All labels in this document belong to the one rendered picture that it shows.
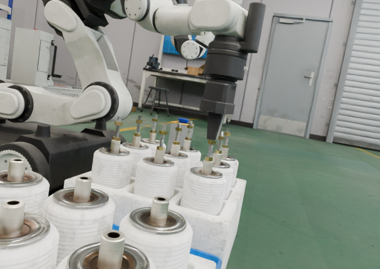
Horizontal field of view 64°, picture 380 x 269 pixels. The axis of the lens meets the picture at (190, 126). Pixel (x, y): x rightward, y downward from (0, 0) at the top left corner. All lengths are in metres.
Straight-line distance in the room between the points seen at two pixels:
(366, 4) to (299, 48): 1.23
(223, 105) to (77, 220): 0.35
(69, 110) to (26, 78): 2.34
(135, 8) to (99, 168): 0.40
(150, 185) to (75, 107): 0.51
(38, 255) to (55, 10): 0.97
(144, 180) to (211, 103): 0.23
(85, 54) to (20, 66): 2.38
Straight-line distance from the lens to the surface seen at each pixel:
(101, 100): 1.05
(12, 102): 1.27
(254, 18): 0.65
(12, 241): 0.36
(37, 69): 3.38
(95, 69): 1.12
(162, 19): 0.78
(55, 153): 1.03
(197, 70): 5.45
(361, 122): 5.92
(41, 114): 1.25
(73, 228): 0.43
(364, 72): 5.95
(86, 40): 1.13
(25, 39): 3.49
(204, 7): 0.68
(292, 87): 5.79
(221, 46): 0.64
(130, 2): 0.83
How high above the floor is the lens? 0.42
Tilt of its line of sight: 6 degrees down
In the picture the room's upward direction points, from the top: 9 degrees clockwise
